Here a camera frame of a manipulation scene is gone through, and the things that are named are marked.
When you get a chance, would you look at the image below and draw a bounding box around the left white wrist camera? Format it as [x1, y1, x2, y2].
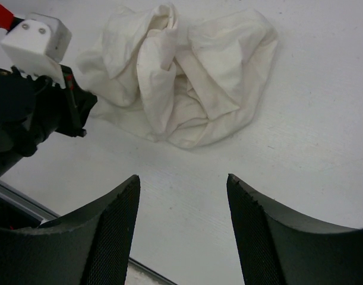
[1, 13, 72, 88]

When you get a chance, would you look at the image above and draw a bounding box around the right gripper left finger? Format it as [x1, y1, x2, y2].
[0, 175, 140, 284]

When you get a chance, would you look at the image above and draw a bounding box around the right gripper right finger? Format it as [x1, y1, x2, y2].
[226, 174, 363, 284]

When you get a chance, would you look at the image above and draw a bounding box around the white t shirt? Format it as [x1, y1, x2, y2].
[76, 4, 278, 148]

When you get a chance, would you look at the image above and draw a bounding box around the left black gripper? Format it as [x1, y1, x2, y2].
[8, 65, 98, 149]

